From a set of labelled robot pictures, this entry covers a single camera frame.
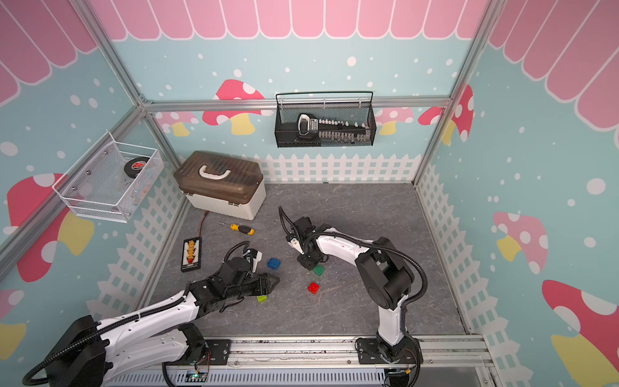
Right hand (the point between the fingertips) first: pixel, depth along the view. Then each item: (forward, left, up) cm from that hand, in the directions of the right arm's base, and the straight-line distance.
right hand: (310, 259), depth 92 cm
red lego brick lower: (-11, -1, -1) cm, 11 cm away
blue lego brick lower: (-2, +13, +1) cm, 14 cm away
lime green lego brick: (-14, +17, -1) cm, 22 cm away
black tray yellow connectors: (+3, +47, 0) cm, 47 cm away
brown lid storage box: (+23, +34, +20) cm, 45 cm away
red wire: (+19, +48, -1) cm, 52 cm away
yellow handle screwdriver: (+15, +29, 0) cm, 33 cm away
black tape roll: (+18, +57, +33) cm, 68 cm away
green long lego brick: (-4, -3, 0) cm, 5 cm away
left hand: (-12, +12, +4) cm, 17 cm away
